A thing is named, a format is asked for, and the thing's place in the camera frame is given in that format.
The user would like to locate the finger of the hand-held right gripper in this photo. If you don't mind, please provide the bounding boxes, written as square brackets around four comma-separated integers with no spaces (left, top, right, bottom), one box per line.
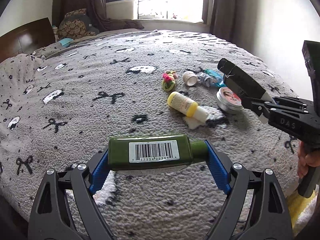
[242,95,273,125]
[271,95,309,112]

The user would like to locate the brown patterned pillow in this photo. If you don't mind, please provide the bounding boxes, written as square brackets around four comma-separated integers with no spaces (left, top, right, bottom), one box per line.
[58,9,97,40]

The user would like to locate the colourful hair ties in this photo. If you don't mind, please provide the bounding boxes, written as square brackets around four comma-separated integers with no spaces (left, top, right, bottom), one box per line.
[161,70,178,92]

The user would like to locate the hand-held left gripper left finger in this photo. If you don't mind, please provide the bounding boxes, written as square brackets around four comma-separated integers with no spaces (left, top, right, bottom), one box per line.
[27,149,118,240]

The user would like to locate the yellow fuzzy cloth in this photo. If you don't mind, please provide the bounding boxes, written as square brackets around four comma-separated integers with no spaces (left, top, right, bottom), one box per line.
[286,185,317,234]

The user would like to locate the blue snack packet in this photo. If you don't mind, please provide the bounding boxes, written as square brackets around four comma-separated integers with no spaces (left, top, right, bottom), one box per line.
[197,69,224,88]

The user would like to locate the brown curtain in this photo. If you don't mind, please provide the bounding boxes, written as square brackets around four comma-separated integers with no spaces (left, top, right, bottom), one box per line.
[59,0,145,30]
[202,0,244,34]

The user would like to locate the person's right hand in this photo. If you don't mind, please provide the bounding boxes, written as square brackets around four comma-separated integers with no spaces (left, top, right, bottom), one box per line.
[297,141,320,179]

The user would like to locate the small white cup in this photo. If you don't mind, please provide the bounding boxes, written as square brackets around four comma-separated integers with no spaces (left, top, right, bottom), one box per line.
[182,71,199,87]

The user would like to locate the green plastic bottle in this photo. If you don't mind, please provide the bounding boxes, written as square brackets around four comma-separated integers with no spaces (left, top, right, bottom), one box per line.
[107,134,209,173]

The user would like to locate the round metal tin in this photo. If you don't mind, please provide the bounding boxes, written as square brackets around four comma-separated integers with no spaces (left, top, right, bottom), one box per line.
[216,87,244,112]

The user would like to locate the wooden headboard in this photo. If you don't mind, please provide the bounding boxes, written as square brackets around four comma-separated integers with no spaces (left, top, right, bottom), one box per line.
[0,17,56,63]

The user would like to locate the white plastic tub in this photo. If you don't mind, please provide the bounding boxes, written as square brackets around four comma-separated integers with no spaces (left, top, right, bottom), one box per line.
[106,0,135,20]

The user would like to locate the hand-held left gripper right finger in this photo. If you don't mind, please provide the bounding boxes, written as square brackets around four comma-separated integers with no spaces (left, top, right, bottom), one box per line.
[204,140,293,240]

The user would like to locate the yellow bottle with white cap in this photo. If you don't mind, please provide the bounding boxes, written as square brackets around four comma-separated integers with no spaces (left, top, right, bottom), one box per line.
[167,92,210,123]

